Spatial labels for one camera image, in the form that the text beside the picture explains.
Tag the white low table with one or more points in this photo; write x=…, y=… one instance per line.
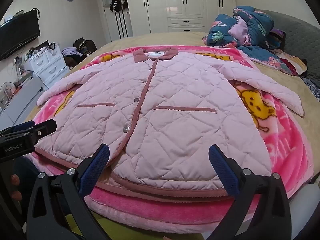
x=22, y=100

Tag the purple striped cloth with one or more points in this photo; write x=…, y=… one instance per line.
x=277, y=36

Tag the white wardrobe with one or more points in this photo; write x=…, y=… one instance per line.
x=175, y=5

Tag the grey padded headboard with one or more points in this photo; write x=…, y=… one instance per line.
x=300, y=42

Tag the red and yellow cloth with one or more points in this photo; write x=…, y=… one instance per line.
x=297, y=64

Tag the pink printed bear blanket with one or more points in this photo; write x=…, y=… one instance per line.
x=282, y=140

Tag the dark clothes pile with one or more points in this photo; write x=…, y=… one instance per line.
x=71, y=62

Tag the black bag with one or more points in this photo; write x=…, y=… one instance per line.
x=83, y=45

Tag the bed with beige sheet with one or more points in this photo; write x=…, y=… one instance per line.
x=175, y=38

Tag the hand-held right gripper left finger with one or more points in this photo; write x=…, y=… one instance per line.
x=96, y=167

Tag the purple clothes pile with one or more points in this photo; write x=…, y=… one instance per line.
x=71, y=52

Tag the white door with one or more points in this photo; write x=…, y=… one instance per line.
x=110, y=27

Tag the person's left hand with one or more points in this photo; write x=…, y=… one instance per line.
x=14, y=179

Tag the white drawer cabinet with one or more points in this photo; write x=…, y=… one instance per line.
x=47, y=62

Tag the hanging bags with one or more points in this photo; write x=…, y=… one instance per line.
x=116, y=1

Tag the pink quilted jacket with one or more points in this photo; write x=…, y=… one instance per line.
x=175, y=105

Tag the electric fan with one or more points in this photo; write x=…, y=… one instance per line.
x=6, y=92

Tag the yellow-green cloth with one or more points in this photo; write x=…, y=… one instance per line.
x=110, y=228

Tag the black television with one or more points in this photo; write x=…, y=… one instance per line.
x=17, y=37

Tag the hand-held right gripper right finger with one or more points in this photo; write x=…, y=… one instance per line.
x=223, y=170

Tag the blue floral quilt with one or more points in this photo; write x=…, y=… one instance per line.
x=240, y=27

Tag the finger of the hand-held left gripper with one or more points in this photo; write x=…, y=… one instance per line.
x=25, y=126
x=46, y=127

